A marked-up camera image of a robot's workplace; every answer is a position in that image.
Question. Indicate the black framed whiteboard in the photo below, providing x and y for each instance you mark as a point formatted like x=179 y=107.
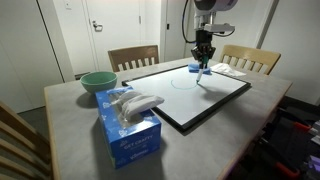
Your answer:
x=200 y=103

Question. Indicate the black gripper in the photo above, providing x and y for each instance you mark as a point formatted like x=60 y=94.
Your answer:
x=204 y=39

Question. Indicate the blue tissue box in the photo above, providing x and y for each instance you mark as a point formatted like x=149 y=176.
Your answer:
x=133 y=143

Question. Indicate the white tissue sheet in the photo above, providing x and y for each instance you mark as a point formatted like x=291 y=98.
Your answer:
x=140 y=103

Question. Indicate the brown wooden slatted chair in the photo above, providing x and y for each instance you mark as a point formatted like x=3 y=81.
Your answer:
x=133 y=52

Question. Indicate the light wooden slatted chair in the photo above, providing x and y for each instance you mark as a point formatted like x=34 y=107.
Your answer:
x=250 y=52
x=20 y=133

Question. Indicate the blue cloth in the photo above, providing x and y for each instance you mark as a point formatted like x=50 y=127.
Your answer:
x=192 y=69

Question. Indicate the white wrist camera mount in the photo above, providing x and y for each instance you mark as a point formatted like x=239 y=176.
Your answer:
x=218 y=27

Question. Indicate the mint green bowl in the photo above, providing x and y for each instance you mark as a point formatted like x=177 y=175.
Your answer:
x=96 y=83

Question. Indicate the small white wall plate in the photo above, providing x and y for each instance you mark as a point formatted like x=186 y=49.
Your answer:
x=68 y=4

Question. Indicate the white marker with green cap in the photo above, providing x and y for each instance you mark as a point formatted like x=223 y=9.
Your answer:
x=200 y=75

